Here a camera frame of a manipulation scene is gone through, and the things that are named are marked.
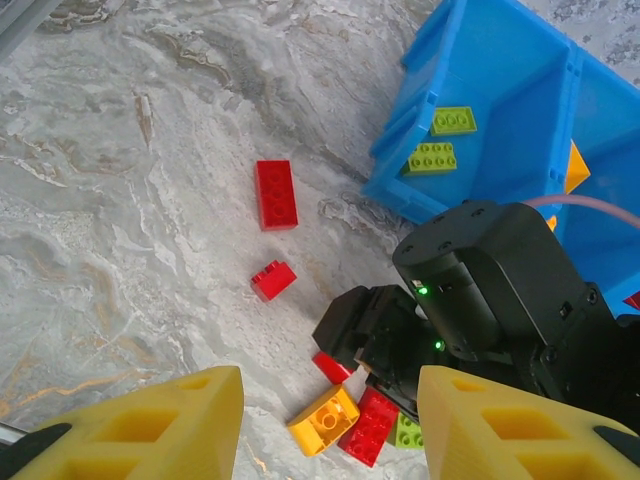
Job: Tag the green lego brick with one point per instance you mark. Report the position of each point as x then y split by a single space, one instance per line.
407 432
452 121
431 160

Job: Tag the long red lego brick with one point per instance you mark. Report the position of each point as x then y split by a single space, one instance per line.
276 195
367 430

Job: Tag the aluminium frame rail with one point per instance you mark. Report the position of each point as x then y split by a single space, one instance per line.
15 20

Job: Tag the orange lego window frame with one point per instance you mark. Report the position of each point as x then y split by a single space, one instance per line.
577 170

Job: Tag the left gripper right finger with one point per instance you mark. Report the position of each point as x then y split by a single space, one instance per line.
500 440

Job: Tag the yellow lego brick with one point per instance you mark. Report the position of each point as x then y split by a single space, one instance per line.
322 422

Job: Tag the small red lego brick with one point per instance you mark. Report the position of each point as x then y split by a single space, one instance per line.
330 369
272 281

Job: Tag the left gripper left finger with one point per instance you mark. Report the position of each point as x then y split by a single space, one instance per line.
150 435

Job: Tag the blue plastic bin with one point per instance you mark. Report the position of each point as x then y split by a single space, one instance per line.
500 65
610 150

